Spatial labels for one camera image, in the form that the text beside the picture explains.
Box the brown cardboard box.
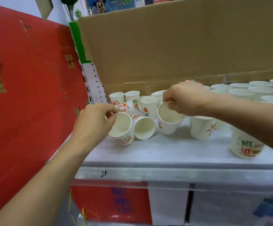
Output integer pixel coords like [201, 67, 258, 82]
[77, 0, 273, 97]

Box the white perforated shelf upright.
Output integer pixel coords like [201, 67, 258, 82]
[79, 61, 108, 104]

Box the person's right hand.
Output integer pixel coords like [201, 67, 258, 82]
[163, 80, 214, 117]

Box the large red gift box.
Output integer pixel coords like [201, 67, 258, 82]
[0, 2, 89, 222]

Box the white printed paper cup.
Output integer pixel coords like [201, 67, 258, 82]
[108, 112, 135, 146]
[157, 102, 185, 135]

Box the brown cardboard flap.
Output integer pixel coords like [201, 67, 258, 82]
[34, 0, 54, 20]

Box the person's right forearm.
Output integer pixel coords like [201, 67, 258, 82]
[206, 92, 273, 158]

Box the gold cord handle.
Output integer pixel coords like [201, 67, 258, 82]
[67, 189, 88, 226]

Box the person's left forearm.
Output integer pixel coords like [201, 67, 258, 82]
[0, 137, 93, 226]

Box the green shelf strip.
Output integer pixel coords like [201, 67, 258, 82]
[69, 21, 91, 64]

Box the colourful background package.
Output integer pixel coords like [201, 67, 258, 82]
[85, 0, 137, 16]

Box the small red gift box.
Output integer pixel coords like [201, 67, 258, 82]
[70, 185, 153, 225]

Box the dark artificial plant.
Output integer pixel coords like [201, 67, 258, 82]
[59, 0, 81, 21]

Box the cluster of white paper cups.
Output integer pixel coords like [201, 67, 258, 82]
[108, 79, 273, 160]

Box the person's left hand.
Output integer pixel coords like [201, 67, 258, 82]
[71, 103, 120, 151]

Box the blue object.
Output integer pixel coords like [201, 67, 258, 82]
[252, 195, 273, 218]

